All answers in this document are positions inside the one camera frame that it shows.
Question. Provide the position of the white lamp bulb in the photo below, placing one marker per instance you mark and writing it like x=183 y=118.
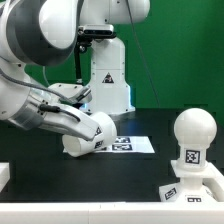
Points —
x=194 y=129

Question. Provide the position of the white lamp base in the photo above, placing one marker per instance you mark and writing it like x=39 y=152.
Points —
x=195 y=186

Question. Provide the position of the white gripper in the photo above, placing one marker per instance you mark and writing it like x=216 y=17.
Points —
x=60 y=115

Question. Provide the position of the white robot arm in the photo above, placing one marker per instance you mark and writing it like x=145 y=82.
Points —
x=45 y=32

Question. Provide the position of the white lamp shade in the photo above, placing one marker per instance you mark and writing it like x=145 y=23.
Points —
x=93 y=140

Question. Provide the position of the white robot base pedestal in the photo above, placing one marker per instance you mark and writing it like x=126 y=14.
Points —
x=110 y=92

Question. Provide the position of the printed marker sheet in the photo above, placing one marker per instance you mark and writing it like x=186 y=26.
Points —
x=123 y=144

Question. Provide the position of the white left border block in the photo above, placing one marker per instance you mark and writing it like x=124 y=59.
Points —
x=4 y=175

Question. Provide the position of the camera on black stand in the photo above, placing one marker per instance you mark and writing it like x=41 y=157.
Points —
x=86 y=34

